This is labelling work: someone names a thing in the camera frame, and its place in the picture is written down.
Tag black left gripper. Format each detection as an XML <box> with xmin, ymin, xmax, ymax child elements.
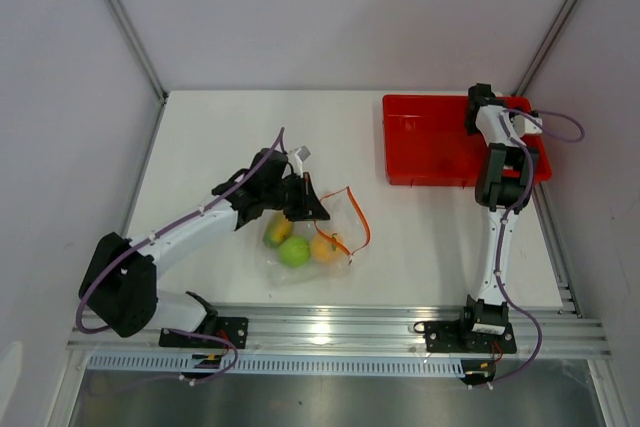
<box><xmin>263</xmin><ymin>173</ymin><xmax>330</xmax><ymax>223</ymax></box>

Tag green yellow mango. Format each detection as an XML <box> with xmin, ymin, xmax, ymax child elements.
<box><xmin>262</xmin><ymin>212</ymin><xmax>294</xmax><ymax>248</ymax></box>

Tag orange yellow peach with leaf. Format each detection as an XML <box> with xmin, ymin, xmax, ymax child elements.
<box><xmin>309</xmin><ymin>232</ymin><xmax>346</xmax><ymax>264</ymax></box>

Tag clear zip bag orange zipper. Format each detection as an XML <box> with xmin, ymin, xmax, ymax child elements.
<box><xmin>257</xmin><ymin>186</ymin><xmax>372</xmax><ymax>287</ymax></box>

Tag green apple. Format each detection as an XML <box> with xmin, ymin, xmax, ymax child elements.
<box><xmin>278</xmin><ymin>236</ymin><xmax>311</xmax><ymax>268</ymax></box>

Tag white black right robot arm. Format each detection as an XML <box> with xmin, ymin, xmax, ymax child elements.
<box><xmin>456</xmin><ymin>83</ymin><xmax>539</xmax><ymax>351</ymax></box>

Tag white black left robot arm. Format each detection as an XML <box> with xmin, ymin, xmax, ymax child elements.
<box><xmin>76</xmin><ymin>147</ymin><xmax>330</xmax><ymax>347</ymax></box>

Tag red plastic tray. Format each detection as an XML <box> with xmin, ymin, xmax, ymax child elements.
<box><xmin>382</xmin><ymin>94</ymin><xmax>524</xmax><ymax>188</ymax></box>

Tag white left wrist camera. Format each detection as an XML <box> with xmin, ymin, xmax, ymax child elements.
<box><xmin>287</xmin><ymin>146</ymin><xmax>310</xmax><ymax>176</ymax></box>

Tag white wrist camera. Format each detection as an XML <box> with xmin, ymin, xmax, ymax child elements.
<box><xmin>511</xmin><ymin>114</ymin><xmax>543</xmax><ymax>137</ymax></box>
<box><xmin>287</xmin><ymin>146</ymin><xmax>310</xmax><ymax>176</ymax></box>

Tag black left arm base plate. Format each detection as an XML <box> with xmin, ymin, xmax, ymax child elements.
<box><xmin>159</xmin><ymin>316</ymin><xmax>249</xmax><ymax>349</ymax></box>

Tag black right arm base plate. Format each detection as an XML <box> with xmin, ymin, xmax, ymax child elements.
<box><xmin>413</xmin><ymin>320</ymin><xmax>517</xmax><ymax>354</ymax></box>

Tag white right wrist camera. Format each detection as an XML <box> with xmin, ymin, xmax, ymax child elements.
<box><xmin>511</xmin><ymin>114</ymin><xmax>543</xmax><ymax>137</ymax></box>

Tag white slotted cable duct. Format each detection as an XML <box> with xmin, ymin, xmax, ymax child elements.
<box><xmin>87</xmin><ymin>352</ymin><xmax>464</xmax><ymax>378</ymax></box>

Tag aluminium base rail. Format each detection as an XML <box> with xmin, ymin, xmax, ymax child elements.
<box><xmin>65</xmin><ymin>302</ymin><xmax>612</xmax><ymax>361</ymax></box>

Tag aluminium corner post left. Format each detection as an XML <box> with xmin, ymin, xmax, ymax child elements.
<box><xmin>103</xmin><ymin>0</ymin><xmax>168</xmax><ymax>103</ymax></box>

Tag aluminium corner post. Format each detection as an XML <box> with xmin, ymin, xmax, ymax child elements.
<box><xmin>103</xmin><ymin>0</ymin><xmax>168</xmax><ymax>103</ymax></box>
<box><xmin>511</xmin><ymin>0</ymin><xmax>583</xmax><ymax>96</ymax></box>

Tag aluminium corner post right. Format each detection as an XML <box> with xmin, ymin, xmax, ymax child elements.
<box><xmin>511</xmin><ymin>0</ymin><xmax>583</xmax><ymax>96</ymax></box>

